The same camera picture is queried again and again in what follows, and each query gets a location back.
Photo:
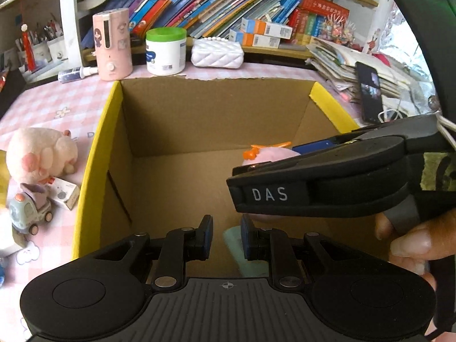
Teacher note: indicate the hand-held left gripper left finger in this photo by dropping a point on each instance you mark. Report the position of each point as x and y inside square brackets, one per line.
[205, 237]

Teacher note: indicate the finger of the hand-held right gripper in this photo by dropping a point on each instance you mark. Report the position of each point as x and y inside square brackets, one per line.
[313, 146]

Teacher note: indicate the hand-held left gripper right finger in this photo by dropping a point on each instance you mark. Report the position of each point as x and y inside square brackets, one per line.
[246, 238]

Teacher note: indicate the pale green object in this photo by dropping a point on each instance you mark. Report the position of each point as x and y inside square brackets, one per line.
[233, 240]

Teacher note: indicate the cardboard box with yellow edges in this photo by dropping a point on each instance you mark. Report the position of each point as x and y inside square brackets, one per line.
[178, 121]

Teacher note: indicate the small white cat print box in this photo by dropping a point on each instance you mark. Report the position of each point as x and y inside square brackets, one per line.
[66, 194]

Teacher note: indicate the pale blue toy truck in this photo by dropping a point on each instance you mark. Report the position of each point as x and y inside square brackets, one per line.
[30, 210]

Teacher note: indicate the person's right hand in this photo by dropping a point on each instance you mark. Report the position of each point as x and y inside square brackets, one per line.
[420, 242]

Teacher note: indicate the black smartphone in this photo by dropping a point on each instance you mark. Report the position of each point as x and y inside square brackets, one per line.
[370, 92]

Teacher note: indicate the pile of papers and booklets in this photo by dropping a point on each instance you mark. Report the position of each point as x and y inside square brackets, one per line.
[338, 60]

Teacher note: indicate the colourful spiky ornament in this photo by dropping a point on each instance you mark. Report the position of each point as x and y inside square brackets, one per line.
[336, 28]

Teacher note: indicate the orange and white carton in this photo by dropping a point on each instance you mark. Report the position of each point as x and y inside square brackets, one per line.
[267, 27]
[254, 39]

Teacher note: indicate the white quilted handbag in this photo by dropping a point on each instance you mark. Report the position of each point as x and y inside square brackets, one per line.
[217, 53]

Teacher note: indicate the row of red books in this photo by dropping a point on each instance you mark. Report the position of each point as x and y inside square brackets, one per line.
[320, 7]

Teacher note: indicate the white jar with green lid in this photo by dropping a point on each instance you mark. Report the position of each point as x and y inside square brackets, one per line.
[165, 53]

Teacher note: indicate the pink pig plush toy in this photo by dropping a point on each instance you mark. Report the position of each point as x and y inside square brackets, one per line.
[39, 153]

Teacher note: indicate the row of colourful books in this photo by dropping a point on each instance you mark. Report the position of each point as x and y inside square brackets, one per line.
[178, 3]

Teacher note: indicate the small tube on table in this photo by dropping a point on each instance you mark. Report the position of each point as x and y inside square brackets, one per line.
[76, 74]

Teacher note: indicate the pink checkered tablecloth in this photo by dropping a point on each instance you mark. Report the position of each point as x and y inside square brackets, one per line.
[53, 96]

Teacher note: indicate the yellow paper card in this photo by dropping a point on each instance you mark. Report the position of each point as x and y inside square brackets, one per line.
[3, 174]

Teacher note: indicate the pink cylindrical humidifier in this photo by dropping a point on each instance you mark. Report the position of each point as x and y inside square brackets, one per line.
[112, 42]

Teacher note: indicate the white pen holder with pens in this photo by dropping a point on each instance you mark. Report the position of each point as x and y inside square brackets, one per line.
[57, 48]
[34, 58]

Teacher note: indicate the red tassel ornament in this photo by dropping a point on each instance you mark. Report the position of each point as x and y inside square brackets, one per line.
[27, 50]

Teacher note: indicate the white bookshelf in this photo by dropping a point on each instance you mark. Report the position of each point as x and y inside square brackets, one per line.
[69, 7]

